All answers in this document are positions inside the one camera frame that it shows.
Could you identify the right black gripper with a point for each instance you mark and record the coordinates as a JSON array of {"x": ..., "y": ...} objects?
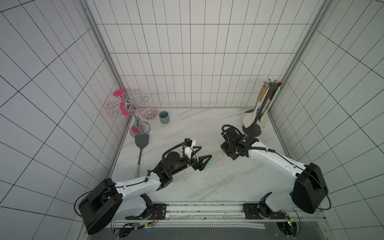
[{"x": 226, "y": 149}]

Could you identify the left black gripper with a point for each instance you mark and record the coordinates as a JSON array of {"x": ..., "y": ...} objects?
[{"x": 200, "y": 165}]

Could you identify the cream slotted turner green handle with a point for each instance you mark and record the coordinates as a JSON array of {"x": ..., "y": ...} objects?
[{"x": 263, "y": 120}]

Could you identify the grey spatula green handle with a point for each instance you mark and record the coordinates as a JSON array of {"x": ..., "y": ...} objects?
[{"x": 141, "y": 142}]

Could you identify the cream spatula green handle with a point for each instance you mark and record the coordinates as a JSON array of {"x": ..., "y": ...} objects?
[{"x": 211, "y": 163}]

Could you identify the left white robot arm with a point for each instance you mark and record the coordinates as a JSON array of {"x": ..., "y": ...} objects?
[{"x": 110, "y": 200}]

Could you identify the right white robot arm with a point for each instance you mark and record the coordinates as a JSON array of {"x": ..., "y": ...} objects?
[{"x": 308, "y": 186}]

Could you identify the dark grey utensil rack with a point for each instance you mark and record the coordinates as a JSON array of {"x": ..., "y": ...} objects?
[{"x": 251, "y": 122}]

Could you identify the teal ceramic cup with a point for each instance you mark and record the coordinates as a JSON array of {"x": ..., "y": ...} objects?
[{"x": 164, "y": 117}]

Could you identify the patterned small bowl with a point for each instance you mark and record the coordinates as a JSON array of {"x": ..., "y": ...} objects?
[{"x": 150, "y": 113}]

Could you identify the chrome cup tree stand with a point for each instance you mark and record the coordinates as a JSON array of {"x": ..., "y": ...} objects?
[{"x": 138, "y": 127}]

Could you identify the pink cup on stand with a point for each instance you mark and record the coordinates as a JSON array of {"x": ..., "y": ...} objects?
[{"x": 125, "y": 106}]

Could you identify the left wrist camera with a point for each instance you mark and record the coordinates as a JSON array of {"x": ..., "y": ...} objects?
[{"x": 188, "y": 147}]

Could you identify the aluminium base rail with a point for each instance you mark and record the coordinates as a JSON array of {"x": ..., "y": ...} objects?
[{"x": 214, "y": 215}]

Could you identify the cream utensil dark wooden handle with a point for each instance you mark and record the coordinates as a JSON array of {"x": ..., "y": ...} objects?
[{"x": 275, "y": 86}]

